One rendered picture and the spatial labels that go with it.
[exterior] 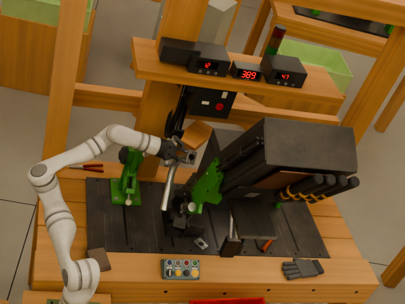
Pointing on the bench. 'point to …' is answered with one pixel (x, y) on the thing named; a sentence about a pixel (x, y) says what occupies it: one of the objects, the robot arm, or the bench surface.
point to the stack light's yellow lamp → (274, 43)
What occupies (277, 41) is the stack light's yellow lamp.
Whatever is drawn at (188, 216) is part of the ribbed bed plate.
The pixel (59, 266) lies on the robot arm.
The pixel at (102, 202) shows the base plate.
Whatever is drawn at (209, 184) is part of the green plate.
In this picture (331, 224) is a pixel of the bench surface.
